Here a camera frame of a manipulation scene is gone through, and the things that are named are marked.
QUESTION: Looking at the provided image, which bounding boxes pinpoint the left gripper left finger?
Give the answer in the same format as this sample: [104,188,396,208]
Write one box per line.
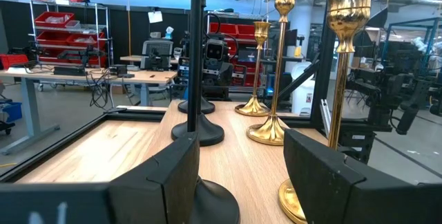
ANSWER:
[0,131,201,224]

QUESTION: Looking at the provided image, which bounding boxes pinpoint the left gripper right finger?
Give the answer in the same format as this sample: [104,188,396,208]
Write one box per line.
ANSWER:
[282,128,442,224]

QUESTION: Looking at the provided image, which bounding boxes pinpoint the short gold candlestick holder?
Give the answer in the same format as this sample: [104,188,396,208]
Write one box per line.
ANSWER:
[234,21,272,118]

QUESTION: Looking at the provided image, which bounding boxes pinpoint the medium gold candlestick holder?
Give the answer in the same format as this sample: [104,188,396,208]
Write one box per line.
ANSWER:
[246,0,302,147]

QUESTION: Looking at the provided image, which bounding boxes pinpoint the tall gold candlestick holder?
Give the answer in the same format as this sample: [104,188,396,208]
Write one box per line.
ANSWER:
[278,0,383,224]

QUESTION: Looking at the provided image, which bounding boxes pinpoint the black shelf with red bins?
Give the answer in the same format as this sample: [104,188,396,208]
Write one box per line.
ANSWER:
[206,21,269,87]

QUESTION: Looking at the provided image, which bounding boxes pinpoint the silver aluminium extrusion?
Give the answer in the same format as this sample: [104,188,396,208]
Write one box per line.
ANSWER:
[319,98,333,139]

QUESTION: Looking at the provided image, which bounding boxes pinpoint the grey mesh office chair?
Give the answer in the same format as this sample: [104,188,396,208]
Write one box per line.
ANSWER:
[140,39,174,72]

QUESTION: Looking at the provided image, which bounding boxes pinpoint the wooden desk grey legs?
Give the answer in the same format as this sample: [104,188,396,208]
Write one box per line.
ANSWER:
[0,65,177,156]

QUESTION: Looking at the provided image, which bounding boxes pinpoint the white waste bin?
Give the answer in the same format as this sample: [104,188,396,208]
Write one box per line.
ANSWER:
[291,61,317,116]

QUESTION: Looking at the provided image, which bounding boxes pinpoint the white paper sign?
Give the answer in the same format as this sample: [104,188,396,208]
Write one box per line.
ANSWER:
[147,10,164,24]

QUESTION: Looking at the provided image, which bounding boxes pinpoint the blue plastic bin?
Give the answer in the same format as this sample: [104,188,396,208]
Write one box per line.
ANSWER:
[0,101,23,123]

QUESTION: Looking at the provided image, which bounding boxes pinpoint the red plastic bin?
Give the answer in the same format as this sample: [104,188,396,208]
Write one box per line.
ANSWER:
[0,53,29,70]

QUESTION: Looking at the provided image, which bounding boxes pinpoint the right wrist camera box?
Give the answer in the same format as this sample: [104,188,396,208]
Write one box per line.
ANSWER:
[205,38,226,62]

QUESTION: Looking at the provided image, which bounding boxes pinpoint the black aluminium station frame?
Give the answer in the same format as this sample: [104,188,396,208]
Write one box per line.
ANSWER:
[0,1,394,183]

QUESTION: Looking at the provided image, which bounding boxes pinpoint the wooden riser with black frame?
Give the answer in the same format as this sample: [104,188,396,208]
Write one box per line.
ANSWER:
[144,99,332,224]

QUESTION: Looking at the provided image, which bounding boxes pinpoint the yellow hanging cord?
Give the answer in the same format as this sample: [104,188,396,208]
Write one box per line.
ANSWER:
[126,8,133,57]

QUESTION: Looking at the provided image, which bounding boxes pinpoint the black cable bundle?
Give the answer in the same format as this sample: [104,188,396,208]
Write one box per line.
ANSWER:
[84,68,115,109]

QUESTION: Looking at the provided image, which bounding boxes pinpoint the wire rack with red bins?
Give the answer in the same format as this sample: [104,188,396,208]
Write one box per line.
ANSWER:
[29,0,112,68]

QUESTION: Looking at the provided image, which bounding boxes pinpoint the teal metal frame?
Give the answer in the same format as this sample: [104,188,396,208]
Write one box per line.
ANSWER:
[383,17,442,78]

